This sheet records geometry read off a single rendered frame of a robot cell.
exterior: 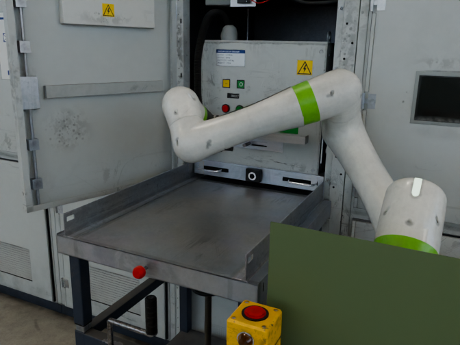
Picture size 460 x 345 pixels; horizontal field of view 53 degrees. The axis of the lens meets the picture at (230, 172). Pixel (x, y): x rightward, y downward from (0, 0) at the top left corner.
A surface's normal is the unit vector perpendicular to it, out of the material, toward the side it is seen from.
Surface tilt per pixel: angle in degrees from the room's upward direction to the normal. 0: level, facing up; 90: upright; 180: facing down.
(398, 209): 46
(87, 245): 90
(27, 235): 90
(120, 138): 90
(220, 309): 90
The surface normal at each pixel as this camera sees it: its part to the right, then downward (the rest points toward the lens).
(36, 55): 0.71, 0.20
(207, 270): 0.02, -0.96
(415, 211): -0.09, -0.53
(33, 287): -0.41, 0.23
